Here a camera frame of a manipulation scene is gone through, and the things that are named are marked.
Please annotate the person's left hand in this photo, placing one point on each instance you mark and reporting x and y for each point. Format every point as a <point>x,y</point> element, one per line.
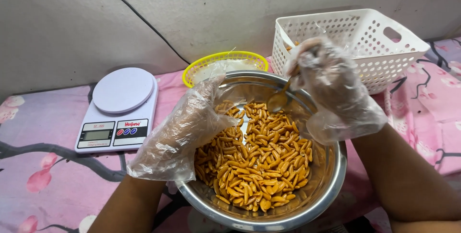
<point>176,132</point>

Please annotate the person's right hand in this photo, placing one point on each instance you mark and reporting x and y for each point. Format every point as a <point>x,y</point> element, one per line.
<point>335,92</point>

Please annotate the person's right fingers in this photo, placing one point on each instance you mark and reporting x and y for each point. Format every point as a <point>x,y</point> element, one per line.
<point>306,58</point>

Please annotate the person's left fingers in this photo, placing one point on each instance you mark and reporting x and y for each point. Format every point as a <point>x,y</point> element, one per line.
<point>212,94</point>

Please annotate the metal spoon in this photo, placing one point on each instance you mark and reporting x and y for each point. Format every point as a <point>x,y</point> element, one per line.
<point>277,100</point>

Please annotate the clear packet of orange snacks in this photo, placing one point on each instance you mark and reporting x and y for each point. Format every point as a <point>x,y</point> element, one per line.
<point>289,47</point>

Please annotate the yellow plastic basket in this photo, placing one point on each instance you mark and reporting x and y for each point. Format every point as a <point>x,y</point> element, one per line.
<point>194,68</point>

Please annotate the white perforated plastic basket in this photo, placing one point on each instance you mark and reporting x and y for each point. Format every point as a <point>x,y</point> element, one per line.
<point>381,58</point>

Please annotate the pile of orange snack sticks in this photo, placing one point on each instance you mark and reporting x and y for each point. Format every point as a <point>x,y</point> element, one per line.
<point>257,161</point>

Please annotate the white digital kitchen scale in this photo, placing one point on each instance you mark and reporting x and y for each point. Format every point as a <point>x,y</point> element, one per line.
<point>120,112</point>

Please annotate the stainless steel bowl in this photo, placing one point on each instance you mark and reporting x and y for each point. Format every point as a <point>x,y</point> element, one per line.
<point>317,193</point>

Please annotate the pink floral cloth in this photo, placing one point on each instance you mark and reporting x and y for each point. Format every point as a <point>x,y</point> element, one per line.
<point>54,175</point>

